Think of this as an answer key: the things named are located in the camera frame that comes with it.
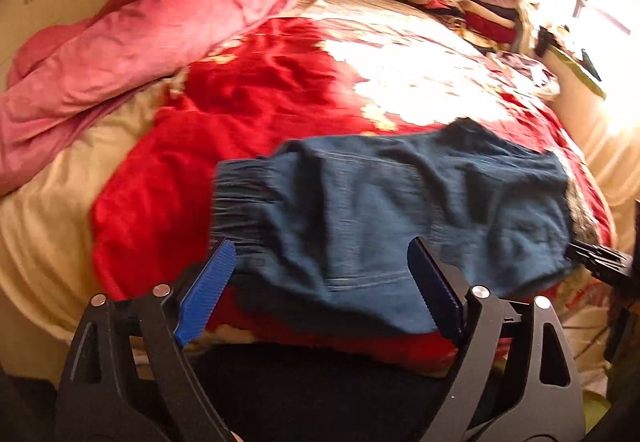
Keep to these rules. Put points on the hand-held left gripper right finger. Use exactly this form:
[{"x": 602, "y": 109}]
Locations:
[{"x": 435, "y": 289}]

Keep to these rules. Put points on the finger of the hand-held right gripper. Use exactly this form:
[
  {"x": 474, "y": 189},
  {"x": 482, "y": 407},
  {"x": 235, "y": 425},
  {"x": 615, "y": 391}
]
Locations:
[{"x": 597, "y": 262}]

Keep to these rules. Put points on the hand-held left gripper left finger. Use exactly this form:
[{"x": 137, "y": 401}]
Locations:
[{"x": 207, "y": 294}]

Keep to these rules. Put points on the blue denim pants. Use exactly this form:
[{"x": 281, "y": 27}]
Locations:
[{"x": 380, "y": 217}]

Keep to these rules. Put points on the cream bedsheet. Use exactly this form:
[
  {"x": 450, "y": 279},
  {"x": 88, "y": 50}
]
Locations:
[{"x": 55, "y": 207}]

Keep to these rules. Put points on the green cloth on windowsill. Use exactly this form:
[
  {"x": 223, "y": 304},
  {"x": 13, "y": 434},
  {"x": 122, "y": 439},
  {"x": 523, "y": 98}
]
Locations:
[{"x": 575, "y": 69}]

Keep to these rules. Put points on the red floral blanket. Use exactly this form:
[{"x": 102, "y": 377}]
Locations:
[{"x": 240, "y": 101}]

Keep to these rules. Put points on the white bag of clothes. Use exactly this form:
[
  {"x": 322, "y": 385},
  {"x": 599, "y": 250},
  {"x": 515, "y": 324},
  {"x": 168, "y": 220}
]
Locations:
[{"x": 530, "y": 71}]

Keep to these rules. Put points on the black object on windowsill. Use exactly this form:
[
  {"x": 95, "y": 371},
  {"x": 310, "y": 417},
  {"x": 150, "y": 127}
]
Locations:
[{"x": 544, "y": 41}]

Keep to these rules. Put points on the pink quilt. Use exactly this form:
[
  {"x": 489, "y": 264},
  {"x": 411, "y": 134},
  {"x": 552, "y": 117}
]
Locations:
[{"x": 130, "y": 41}]

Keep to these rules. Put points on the stack of folded clothes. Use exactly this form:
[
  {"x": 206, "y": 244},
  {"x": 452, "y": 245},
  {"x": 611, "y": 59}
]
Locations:
[{"x": 470, "y": 1}]

